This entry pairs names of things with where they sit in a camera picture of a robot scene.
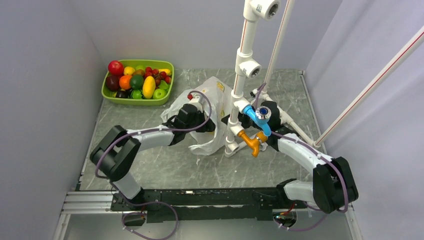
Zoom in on aluminium table edge rail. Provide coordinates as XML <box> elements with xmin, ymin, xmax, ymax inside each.
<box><xmin>298</xmin><ymin>70</ymin><xmax>322</xmax><ymax>142</ymax></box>

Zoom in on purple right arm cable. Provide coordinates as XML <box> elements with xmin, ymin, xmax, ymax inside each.
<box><xmin>253</xmin><ymin>82</ymin><xmax>349</xmax><ymax>232</ymax></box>

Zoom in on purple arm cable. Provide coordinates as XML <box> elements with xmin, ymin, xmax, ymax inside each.
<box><xmin>94</xmin><ymin>90</ymin><xmax>213</xmax><ymax>240</ymax></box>
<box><xmin>253</xmin><ymin>82</ymin><xmax>349</xmax><ymax>232</ymax></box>

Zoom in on orange fake orange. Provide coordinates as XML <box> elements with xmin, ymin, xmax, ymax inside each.
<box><xmin>119</xmin><ymin>75</ymin><xmax>132</xmax><ymax>91</ymax></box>

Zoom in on white diagonal corner pipe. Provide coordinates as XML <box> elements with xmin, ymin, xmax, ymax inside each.
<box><xmin>313</xmin><ymin>27</ymin><xmax>424</xmax><ymax>147</ymax></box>

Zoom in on dark red fake apple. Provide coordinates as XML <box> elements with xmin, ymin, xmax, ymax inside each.
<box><xmin>104</xmin><ymin>75</ymin><xmax>120</xmax><ymax>92</ymax></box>

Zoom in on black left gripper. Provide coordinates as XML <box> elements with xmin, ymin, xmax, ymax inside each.
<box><xmin>185</xmin><ymin>108</ymin><xmax>220</xmax><ymax>134</ymax></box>

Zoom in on white printed plastic bag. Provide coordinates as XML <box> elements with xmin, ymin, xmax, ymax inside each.
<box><xmin>160</xmin><ymin>76</ymin><xmax>232</xmax><ymax>156</ymax></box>

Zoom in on yellow fake mango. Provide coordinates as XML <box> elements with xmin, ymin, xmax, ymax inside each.
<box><xmin>142</xmin><ymin>76</ymin><xmax>156</xmax><ymax>99</ymax></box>

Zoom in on green fake lime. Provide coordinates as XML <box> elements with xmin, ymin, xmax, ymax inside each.
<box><xmin>130</xmin><ymin>74</ymin><xmax>144</xmax><ymax>90</ymax></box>

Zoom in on blue plastic faucet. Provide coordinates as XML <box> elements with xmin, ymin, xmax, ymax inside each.
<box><xmin>242</xmin><ymin>105</ymin><xmax>272</xmax><ymax>137</ymax></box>

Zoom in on green plastic fruit basin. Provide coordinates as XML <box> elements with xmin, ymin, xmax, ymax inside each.
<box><xmin>100</xmin><ymin>59</ymin><xmax>175</xmax><ymax>106</ymax></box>

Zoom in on red fake cherry tomatoes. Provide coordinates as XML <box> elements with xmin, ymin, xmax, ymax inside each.
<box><xmin>143</xmin><ymin>66</ymin><xmax>172</xmax><ymax>86</ymax></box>

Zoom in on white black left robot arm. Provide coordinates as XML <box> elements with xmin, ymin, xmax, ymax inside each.
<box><xmin>89</xmin><ymin>103</ymin><xmax>216</xmax><ymax>210</ymax></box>

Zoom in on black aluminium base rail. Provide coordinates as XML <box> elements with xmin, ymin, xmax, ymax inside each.
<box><xmin>61</xmin><ymin>187</ymin><xmax>354</xmax><ymax>223</ymax></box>

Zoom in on green fake apple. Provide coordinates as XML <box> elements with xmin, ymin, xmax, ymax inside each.
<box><xmin>152</xmin><ymin>88</ymin><xmax>168</xmax><ymax>100</ymax></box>

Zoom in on orange brass faucet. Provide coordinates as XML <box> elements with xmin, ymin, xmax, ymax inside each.
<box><xmin>237</xmin><ymin>130</ymin><xmax>268</xmax><ymax>158</ymax></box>

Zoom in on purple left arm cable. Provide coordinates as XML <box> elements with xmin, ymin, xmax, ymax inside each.
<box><xmin>94</xmin><ymin>90</ymin><xmax>213</xmax><ymax>240</ymax></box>

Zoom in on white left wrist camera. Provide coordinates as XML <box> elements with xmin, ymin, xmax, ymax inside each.
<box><xmin>187</xmin><ymin>92</ymin><xmax>204</xmax><ymax>112</ymax></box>

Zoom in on yellow fake lemon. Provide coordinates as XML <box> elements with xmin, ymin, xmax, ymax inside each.
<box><xmin>123</xmin><ymin>66</ymin><xmax>136</xmax><ymax>76</ymax></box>

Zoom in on white PVC pipe frame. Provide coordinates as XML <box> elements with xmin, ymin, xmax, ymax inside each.
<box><xmin>224</xmin><ymin>0</ymin><xmax>295</xmax><ymax>158</ymax></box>

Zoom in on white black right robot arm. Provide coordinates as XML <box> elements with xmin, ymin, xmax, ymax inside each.
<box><xmin>235</xmin><ymin>101</ymin><xmax>359</xmax><ymax>214</ymax></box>

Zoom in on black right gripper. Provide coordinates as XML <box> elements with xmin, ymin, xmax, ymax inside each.
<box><xmin>221</xmin><ymin>103</ymin><xmax>268</xmax><ymax>132</ymax></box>

